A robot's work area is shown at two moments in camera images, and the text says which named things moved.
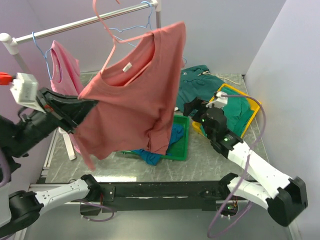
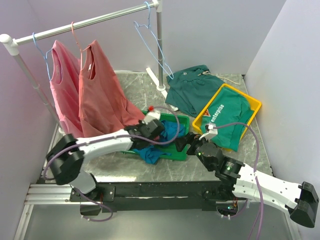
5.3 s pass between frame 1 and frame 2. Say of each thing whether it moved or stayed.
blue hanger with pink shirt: stayed
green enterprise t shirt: stayed
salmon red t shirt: moved
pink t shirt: stayed
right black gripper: moved
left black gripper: moved
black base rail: stayed
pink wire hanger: moved
